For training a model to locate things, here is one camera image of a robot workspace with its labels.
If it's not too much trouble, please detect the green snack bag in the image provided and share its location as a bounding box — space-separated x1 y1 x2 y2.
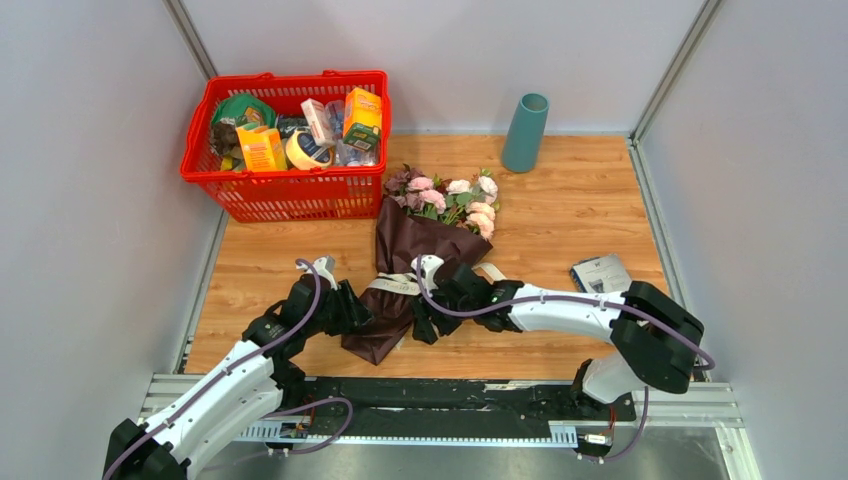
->
211 93 277 127

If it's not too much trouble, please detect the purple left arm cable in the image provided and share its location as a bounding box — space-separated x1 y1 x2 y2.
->
102 258 355 480

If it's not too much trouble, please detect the pink flower bouquet brown wrap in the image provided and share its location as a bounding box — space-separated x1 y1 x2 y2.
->
341 165 499 365

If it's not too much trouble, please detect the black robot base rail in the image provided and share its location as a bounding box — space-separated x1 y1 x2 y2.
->
139 374 743 448

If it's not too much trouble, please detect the clear plastic bottle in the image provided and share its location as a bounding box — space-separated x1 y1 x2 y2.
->
325 100 378 167

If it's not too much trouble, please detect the white printed ribbon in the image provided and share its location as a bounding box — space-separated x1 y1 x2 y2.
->
367 262 506 296

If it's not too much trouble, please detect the yellow tape roll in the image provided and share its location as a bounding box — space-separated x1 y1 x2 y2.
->
285 129 334 171

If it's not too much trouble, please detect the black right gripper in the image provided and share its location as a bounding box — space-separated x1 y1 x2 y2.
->
409 286 476 345

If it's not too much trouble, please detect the white small box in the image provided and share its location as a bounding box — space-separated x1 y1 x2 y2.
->
300 98 336 147

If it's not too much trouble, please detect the orange juice carton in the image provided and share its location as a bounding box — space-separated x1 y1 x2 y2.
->
236 122 287 173

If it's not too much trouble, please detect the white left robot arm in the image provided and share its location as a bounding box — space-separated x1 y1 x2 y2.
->
103 274 373 479

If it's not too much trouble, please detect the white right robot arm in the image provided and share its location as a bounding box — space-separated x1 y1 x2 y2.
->
411 255 715 419

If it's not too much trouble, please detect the teal ceramic vase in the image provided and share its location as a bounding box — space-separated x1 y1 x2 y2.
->
501 93 549 173

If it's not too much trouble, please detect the red plastic shopping basket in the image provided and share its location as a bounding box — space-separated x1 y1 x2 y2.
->
180 70 392 223

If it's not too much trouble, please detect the orange green box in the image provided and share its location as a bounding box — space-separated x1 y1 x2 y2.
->
342 87 383 152

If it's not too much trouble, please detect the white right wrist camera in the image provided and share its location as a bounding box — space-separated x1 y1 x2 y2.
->
411 255 444 292

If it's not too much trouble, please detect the blue razor blister package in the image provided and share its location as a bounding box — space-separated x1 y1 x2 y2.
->
570 254 632 293

